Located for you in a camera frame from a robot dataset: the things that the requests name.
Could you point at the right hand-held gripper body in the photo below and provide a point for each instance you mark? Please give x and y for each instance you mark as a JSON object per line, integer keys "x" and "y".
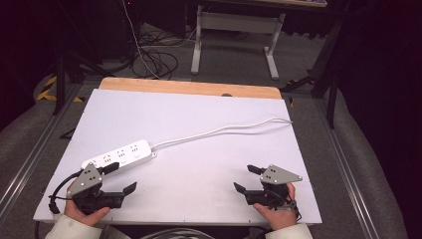
{"x": 277, "y": 177}

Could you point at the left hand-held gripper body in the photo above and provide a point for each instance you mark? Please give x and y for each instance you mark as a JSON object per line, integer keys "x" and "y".
{"x": 87, "y": 181}

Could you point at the white power strip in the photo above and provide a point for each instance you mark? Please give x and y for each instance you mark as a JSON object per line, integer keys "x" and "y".
{"x": 122, "y": 156}

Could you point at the person's left hand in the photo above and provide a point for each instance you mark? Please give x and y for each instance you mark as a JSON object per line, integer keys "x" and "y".
{"x": 84, "y": 217}

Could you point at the person's right hand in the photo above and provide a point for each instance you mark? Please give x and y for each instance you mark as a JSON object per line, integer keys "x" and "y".
{"x": 280, "y": 217}

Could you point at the black metal stand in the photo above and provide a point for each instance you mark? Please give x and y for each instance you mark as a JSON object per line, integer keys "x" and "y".
{"x": 61, "y": 76}
{"x": 326, "y": 73}

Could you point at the aluminium floor rail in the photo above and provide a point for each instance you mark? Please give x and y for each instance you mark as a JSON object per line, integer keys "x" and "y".
{"x": 31, "y": 159}
{"x": 348, "y": 172}

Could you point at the white metal table frame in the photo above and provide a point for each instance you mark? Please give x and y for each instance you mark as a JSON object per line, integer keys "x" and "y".
{"x": 237, "y": 22}

